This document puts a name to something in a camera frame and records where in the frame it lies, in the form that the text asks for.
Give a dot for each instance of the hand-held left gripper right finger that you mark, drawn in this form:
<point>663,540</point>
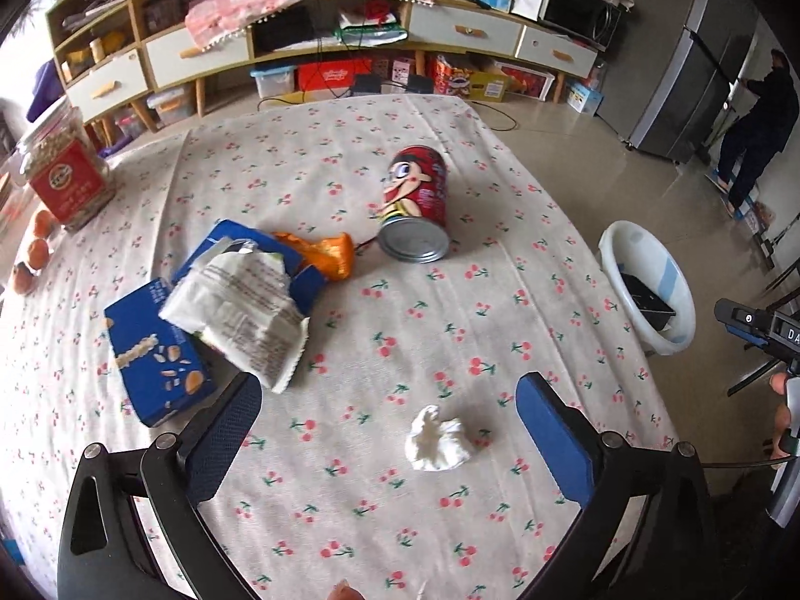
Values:
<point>556,444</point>

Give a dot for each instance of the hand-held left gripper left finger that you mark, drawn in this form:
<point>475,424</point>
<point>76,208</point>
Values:
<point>225,431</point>

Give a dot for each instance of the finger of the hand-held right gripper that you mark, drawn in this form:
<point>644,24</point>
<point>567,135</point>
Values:
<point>744,320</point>
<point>757,342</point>

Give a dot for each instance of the white plastic waste bin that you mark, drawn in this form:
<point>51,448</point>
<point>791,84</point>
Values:
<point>675,275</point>

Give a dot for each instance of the blue snack box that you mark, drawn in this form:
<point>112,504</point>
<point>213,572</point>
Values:
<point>156,375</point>

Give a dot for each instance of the black plastic tray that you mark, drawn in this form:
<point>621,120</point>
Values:
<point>647,303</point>

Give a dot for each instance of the white snack wrapper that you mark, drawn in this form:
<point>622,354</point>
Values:
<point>244,312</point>

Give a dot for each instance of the white tissue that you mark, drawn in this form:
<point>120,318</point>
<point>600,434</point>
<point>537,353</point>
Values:
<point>434,444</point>

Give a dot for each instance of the orange foil wrapper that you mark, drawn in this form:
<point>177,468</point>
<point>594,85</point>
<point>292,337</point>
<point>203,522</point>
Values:
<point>331,256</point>

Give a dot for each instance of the red cartoon drink can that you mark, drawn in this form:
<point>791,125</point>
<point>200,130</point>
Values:
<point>419,187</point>

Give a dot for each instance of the person's right hand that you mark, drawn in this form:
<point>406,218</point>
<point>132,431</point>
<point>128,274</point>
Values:
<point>784,437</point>

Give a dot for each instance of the person's left hand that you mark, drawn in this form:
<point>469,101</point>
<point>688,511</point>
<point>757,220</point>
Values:
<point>345,592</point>

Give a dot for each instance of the cherry print tablecloth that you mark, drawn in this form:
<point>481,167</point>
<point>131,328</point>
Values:
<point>375,356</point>

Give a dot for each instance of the orange tangerine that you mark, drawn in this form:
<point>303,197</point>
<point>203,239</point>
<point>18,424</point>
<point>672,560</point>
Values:
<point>22,279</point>
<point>44,223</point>

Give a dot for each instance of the grey refrigerator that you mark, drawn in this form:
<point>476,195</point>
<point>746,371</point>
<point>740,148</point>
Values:
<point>675,75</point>

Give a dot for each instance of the orange eggs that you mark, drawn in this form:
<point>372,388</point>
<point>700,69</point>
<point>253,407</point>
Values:
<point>37,253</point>

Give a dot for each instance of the blue and white box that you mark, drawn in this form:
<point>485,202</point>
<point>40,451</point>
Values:
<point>584,97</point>

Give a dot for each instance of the red label glass jar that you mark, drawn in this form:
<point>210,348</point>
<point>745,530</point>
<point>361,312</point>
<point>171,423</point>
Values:
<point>69,181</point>

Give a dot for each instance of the black microwave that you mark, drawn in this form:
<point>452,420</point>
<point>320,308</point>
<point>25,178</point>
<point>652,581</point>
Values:
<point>581,9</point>

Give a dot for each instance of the clear box with blue lid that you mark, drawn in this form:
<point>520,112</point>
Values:
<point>274,82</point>

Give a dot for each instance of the wooden shelf unit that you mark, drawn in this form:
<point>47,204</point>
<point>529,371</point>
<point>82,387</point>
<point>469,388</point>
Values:
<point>106,81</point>

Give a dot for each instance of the red cardboard box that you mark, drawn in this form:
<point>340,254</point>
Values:
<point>334,75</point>

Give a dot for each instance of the purple plastic object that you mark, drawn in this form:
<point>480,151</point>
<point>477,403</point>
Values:
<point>42,90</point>

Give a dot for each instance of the white and wood cabinet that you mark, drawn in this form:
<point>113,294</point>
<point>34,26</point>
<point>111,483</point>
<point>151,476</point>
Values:
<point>462,28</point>

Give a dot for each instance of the pink cloth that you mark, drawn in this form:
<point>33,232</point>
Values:
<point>250,3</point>

